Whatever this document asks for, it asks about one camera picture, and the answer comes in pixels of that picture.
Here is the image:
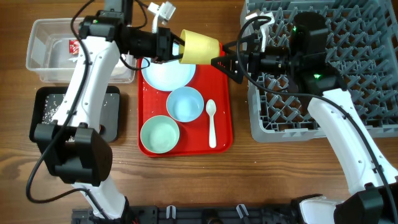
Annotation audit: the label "yellow plastic cup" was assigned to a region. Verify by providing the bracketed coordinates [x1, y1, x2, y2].
[179, 29, 221, 65]

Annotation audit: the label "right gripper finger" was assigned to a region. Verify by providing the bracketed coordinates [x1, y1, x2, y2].
[222, 33, 260, 53]
[211, 54, 243, 84]

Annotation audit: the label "crumpled white tissue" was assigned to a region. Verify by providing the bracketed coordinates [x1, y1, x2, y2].
[65, 55, 131, 78]

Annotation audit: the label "red serving tray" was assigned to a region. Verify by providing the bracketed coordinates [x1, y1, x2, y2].
[137, 65, 233, 157]

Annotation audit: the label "light blue bowl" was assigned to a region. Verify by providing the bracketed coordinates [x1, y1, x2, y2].
[166, 86, 204, 123]

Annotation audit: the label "red snack wrapper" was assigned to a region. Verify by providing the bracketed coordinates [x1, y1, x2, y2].
[69, 40, 80, 55]

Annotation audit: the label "green bowl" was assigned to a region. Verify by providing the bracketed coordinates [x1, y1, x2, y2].
[140, 115, 180, 154]

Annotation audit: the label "pile of rice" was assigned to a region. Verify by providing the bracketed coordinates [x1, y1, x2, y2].
[40, 95, 108, 142]

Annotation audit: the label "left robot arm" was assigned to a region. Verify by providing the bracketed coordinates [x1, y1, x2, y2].
[34, 1, 182, 223]

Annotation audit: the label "black food waste tray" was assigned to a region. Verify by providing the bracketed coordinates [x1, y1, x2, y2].
[29, 86, 121, 142]

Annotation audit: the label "grey dishwasher rack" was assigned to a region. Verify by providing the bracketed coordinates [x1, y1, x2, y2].
[240, 0, 397, 142]

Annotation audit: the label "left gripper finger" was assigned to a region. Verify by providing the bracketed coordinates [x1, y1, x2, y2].
[169, 32, 185, 47]
[155, 54, 183, 64]

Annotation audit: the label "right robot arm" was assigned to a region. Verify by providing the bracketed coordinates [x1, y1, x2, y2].
[211, 12, 397, 223]

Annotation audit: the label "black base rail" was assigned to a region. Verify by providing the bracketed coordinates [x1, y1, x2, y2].
[71, 204, 304, 224]

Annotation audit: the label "clear plastic waste bin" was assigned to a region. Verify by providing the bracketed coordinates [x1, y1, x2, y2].
[25, 17, 138, 85]

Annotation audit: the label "white plastic spoon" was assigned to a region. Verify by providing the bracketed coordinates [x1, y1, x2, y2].
[206, 99, 216, 149]

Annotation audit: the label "large light blue plate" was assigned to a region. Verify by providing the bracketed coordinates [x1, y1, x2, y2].
[141, 57, 196, 91]

